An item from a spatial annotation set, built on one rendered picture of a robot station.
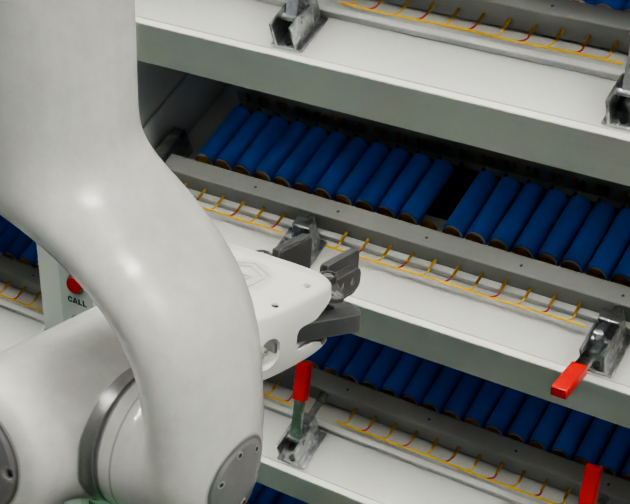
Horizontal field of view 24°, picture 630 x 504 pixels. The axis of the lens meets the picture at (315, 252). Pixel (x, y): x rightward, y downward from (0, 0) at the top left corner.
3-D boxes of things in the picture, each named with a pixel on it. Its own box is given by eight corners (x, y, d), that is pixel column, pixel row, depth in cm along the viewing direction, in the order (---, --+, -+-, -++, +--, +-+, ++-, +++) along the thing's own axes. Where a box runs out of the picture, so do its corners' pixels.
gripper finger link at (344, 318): (363, 334, 88) (359, 296, 93) (235, 326, 88) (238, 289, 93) (361, 351, 89) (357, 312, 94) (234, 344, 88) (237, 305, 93)
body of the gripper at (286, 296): (237, 320, 81) (343, 261, 90) (97, 271, 86) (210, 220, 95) (230, 437, 84) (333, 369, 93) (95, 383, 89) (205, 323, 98)
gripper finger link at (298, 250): (258, 263, 94) (313, 234, 100) (218, 250, 96) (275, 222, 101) (255, 307, 96) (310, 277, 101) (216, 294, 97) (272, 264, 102)
